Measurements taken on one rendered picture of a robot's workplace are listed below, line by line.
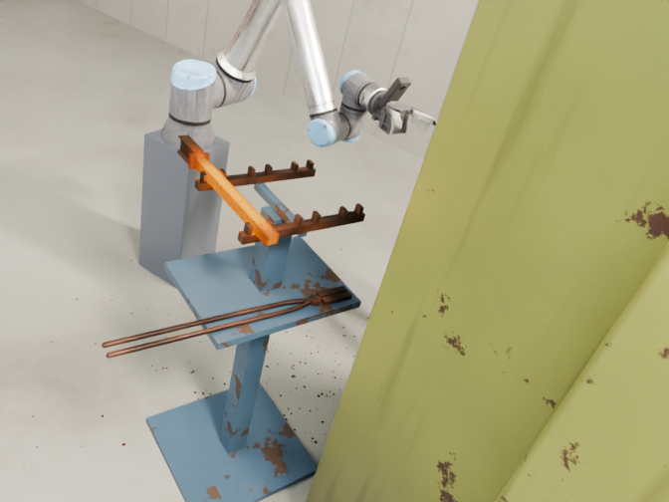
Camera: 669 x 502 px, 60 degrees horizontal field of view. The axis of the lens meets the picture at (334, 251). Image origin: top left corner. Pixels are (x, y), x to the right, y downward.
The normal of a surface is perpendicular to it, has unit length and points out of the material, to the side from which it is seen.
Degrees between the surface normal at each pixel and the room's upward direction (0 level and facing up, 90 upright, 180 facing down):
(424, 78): 90
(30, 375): 0
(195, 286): 0
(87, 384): 0
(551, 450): 90
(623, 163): 90
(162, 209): 90
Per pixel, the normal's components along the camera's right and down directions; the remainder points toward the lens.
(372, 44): -0.51, 0.40
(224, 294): 0.22, -0.80
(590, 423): -0.81, 0.16
